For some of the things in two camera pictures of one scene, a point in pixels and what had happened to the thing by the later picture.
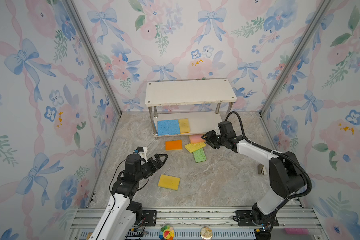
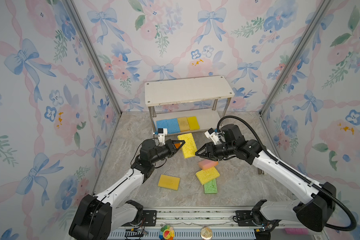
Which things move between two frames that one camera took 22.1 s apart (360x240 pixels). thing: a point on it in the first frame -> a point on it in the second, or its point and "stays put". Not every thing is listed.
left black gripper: x=158 y=163 -> x=170 y=148
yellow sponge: x=169 y=182 stays put
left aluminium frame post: x=74 y=9 stays put
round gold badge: x=206 y=233 stays put
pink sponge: x=196 y=138 -> x=206 y=163
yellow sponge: x=184 y=125 stays put
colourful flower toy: x=166 y=233 stays put
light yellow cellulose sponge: x=193 y=147 -> x=207 y=175
